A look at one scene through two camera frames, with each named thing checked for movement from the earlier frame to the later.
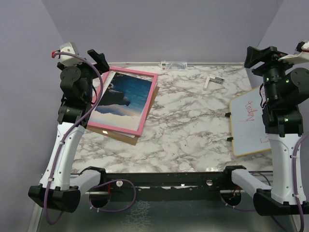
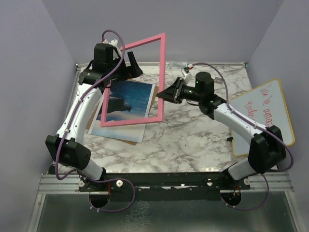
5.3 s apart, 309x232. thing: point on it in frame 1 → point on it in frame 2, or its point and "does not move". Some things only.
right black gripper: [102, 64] → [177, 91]
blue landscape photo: [122, 103] does not move
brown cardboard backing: [125, 138] → [91, 118]
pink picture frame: [150, 95] → [161, 118]
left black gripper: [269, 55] → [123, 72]
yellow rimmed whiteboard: [249, 134] does not move
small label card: [174, 65] does not move
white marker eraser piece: [217, 79] does not move
